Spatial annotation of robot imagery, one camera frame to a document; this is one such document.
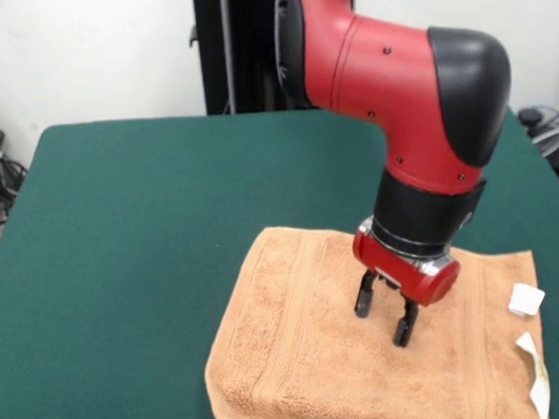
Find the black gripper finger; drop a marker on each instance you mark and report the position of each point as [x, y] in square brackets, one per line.
[364, 297]
[405, 325]

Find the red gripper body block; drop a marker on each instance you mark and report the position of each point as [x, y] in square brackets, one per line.
[407, 273]

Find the tan terry towel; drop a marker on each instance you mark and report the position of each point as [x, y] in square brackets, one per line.
[317, 359]

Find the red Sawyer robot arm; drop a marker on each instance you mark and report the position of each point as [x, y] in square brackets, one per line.
[396, 93]

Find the dark green table cloth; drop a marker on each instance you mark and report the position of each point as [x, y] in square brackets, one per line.
[98, 277]

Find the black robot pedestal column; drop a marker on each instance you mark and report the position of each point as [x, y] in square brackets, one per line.
[237, 55]

